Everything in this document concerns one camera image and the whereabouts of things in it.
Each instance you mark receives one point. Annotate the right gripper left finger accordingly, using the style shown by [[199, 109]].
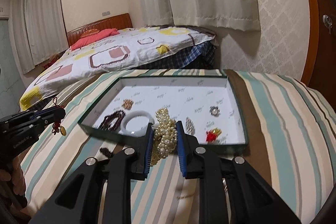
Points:
[[144, 148]]

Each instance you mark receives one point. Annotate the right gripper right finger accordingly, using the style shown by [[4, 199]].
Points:
[[191, 163]]

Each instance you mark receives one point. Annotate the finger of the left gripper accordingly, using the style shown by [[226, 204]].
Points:
[[54, 113]]

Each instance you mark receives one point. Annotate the red knot gold charm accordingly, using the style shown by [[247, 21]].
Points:
[[56, 126]]

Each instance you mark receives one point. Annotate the gold figurine red tassel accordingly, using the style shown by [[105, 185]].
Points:
[[212, 135]]

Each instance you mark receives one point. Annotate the silver crystal brooch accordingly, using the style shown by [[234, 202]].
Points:
[[189, 126]]

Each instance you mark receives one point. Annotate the white jade bangle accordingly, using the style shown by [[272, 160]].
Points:
[[135, 123]]

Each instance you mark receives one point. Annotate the pearl flower brooch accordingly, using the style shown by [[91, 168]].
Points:
[[214, 111]]

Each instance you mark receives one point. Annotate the rose gold bead cluster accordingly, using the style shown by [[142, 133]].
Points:
[[127, 104]]

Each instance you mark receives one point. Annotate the left hand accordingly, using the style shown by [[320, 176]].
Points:
[[16, 177]]

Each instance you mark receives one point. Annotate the green shallow tray box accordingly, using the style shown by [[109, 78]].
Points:
[[182, 96]]

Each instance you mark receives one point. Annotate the left white curtain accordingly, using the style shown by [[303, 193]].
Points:
[[37, 31]]

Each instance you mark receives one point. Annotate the red pillow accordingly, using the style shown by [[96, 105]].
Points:
[[92, 36]]

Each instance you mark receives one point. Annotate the bed with patterned sheet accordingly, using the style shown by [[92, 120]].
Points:
[[151, 47]]

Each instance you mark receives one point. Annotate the wooden headboard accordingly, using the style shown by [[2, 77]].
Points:
[[120, 22]]

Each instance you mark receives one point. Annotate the brown wooden door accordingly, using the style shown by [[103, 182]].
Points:
[[319, 69]]

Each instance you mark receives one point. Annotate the door lock with key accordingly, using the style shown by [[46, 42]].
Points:
[[328, 22]]

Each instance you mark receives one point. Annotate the wall power socket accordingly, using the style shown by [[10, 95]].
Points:
[[106, 13]]

